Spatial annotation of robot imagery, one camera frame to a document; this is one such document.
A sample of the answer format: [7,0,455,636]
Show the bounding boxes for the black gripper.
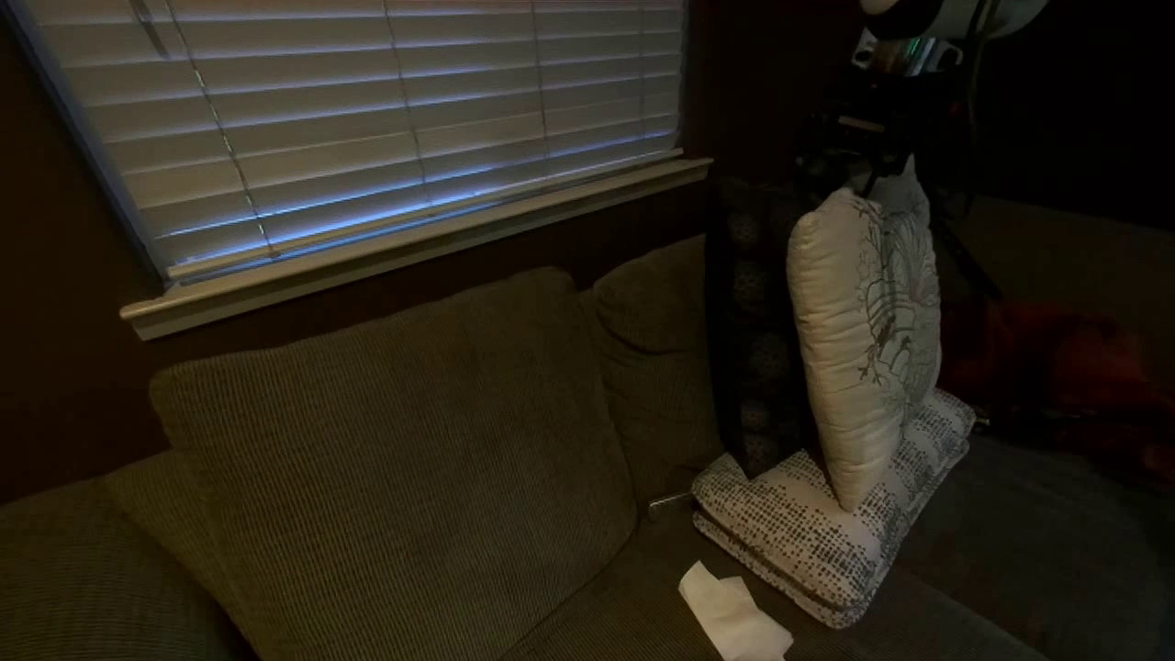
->
[800,75,959,204]

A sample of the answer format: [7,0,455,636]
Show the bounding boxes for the white shell print pillow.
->
[782,160,948,513]

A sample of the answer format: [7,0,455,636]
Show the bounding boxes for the black patterned pillow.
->
[702,167,840,484]

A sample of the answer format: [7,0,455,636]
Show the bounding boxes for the red cloth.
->
[938,297,1175,493]

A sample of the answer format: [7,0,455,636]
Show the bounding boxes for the small olive sofa back cushion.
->
[577,231,728,506]

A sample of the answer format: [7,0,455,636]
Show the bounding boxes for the flat grey patterned pillow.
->
[686,386,985,636]

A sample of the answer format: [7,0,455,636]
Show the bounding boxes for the olive brown sofa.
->
[0,192,1175,661]

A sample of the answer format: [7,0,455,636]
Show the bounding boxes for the white window sill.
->
[117,154,717,347]

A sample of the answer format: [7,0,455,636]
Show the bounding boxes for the white tissue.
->
[675,559,796,661]

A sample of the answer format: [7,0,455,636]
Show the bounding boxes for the white window blinds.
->
[3,0,691,296]

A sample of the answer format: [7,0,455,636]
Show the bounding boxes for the large olive sofa back cushion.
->
[145,266,642,661]

